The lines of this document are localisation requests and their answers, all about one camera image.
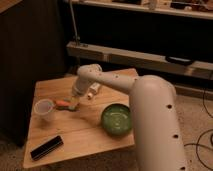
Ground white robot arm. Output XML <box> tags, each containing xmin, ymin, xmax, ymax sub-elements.
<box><xmin>72</xmin><ymin>64</ymin><xmax>188</xmax><ymax>171</ymax></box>

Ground translucent white cup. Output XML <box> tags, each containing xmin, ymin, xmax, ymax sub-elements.
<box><xmin>34</xmin><ymin>99</ymin><xmax>54</xmax><ymax>122</ymax></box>

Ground green ceramic bowl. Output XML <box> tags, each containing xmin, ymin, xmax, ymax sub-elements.
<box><xmin>101</xmin><ymin>103</ymin><xmax>132</xmax><ymax>136</ymax></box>

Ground blue sponge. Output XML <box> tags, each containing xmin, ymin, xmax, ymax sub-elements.
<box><xmin>55</xmin><ymin>99</ymin><xmax>79</xmax><ymax>111</ymax></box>

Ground white tube bottle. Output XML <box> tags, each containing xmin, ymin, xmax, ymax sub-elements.
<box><xmin>87</xmin><ymin>83</ymin><xmax>101</xmax><ymax>99</ymax></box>

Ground wooden table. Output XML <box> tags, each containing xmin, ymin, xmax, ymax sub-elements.
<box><xmin>22</xmin><ymin>67</ymin><xmax>140</xmax><ymax>170</ymax></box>

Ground black rectangular box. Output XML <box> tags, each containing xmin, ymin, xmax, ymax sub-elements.
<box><xmin>30</xmin><ymin>136</ymin><xmax>63</xmax><ymax>161</ymax></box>

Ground metal stand pole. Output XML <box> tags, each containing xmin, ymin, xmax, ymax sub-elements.
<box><xmin>69</xmin><ymin>0</ymin><xmax>80</xmax><ymax>46</ymax></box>

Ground upper wooden shelf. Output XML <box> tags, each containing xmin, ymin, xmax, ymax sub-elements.
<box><xmin>64</xmin><ymin>0</ymin><xmax>213</xmax><ymax>20</ymax></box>

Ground black handle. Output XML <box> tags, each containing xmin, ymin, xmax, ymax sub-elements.
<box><xmin>165</xmin><ymin>56</ymin><xmax>195</xmax><ymax>66</ymax></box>

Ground grey metal rail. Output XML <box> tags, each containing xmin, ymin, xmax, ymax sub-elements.
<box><xmin>66</xmin><ymin>42</ymin><xmax>213</xmax><ymax>79</ymax></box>

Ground black cables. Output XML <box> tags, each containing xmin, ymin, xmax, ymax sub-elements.
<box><xmin>183</xmin><ymin>71</ymin><xmax>213</xmax><ymax>171</ymax></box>

